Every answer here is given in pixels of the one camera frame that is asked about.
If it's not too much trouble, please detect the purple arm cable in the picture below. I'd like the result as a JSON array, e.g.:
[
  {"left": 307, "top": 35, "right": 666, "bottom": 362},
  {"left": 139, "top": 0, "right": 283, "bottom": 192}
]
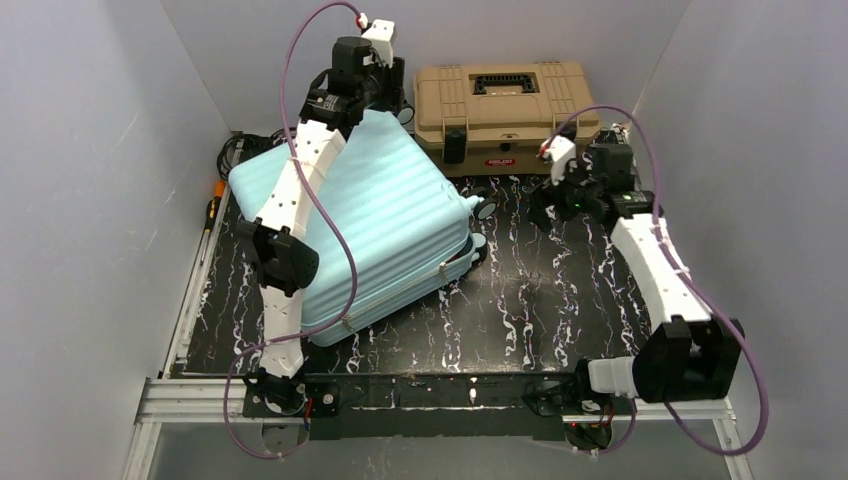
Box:
[
  {"left": 223, "top": 1, "right": 369, "bottom": 462},
  {"left": 539, "top": 104, "right": 771, "bottom": 458}
]

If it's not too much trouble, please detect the light blue suitcase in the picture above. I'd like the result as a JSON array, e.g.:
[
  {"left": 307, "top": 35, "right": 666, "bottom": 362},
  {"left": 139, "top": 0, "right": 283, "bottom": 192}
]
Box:
[{"left": 227, "top": 109, "right": 492, "bottom": 348}]

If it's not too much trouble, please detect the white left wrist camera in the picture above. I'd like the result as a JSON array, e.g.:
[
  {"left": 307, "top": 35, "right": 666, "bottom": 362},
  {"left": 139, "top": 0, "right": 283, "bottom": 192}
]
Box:
[{"left": 356, "top": 12, "right": 396, "bottom": 68}]

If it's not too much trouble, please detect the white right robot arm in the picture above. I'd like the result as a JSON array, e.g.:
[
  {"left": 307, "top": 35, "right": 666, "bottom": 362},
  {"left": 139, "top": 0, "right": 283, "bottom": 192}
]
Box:
[{"left": 528, "top": 136, "right": 741, "bottom": 403}]

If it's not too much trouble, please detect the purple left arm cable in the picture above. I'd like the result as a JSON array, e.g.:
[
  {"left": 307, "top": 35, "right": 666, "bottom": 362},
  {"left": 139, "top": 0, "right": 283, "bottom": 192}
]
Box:
[{"left": 223, "top": 1, "right": 369, "bottom": 462}]

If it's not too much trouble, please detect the tan plastic toolbox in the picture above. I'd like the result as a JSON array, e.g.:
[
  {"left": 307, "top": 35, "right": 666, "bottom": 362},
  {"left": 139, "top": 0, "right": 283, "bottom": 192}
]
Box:
[{"left": 413, "top": 62, "right": 601, "bottom": 177}]

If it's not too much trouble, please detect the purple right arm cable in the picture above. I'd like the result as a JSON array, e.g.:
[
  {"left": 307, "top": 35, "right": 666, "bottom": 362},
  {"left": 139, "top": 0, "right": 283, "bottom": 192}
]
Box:
[{"left": 539, "top": 104, "right": 771, "bottom": 458}]

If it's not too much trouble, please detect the orange handled screwdriver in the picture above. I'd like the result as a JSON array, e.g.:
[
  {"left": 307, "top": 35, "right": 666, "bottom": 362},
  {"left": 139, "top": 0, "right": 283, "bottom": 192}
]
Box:
[{"left": 199, "top": 180, "right": 227, "bottom": 265}]

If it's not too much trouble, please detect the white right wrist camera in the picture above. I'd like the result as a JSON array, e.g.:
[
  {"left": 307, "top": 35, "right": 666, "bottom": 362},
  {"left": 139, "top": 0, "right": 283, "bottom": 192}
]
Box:
[{"left": 539, "top": 134, "right": 577, "bottom": 186}]

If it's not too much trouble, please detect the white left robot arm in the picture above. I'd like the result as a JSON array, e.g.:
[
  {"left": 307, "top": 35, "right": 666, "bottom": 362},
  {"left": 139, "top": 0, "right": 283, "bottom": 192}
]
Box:
[{"left": 239, "top": 34, "right": 407, "bottom": 378}]

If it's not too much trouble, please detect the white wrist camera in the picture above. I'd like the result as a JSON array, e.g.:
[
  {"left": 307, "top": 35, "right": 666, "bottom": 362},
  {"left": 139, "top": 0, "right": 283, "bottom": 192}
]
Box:
[
  {"left": 356, "top": 12, "right": 396, "bottom": 68},
  {"left": 539, "top": 134, "right": 577, "bottom": 186}
]

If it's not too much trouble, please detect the black coiled cable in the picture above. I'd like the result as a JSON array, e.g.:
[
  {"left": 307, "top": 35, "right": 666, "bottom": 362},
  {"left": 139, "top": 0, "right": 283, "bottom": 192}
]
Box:
[{"left": 217, "top": 129, "right": 296, "bottom": 180}]

